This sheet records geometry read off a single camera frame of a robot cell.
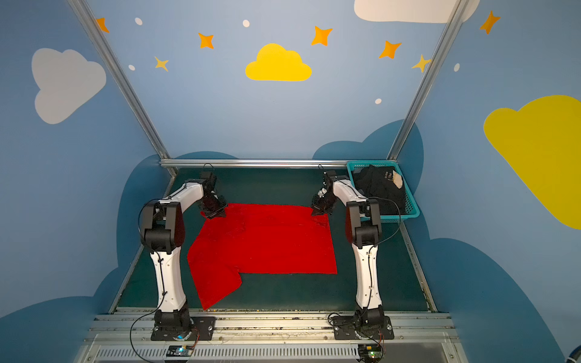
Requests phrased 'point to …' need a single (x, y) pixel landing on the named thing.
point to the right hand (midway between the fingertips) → (314, 210)
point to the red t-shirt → (256, 239)
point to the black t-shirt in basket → (383, 184)
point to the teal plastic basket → (413, 210)
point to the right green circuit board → (370, 352)
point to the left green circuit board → (179, 351)
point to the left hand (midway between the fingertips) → (229, 212)
